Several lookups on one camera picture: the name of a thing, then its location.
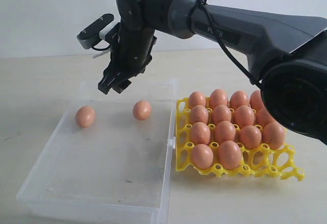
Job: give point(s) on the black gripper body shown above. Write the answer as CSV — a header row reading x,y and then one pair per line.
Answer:
x,y
130,53

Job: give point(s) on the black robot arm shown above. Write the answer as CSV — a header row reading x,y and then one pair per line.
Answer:
x,y
283,55

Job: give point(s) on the clear plastic tray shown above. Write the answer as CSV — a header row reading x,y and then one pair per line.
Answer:
x,y
115,171

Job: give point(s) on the yellow plastic egg tray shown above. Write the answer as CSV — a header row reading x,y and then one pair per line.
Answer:
x,y
258,162

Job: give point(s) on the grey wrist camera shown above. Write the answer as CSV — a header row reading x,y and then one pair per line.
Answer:
x,y
102,29

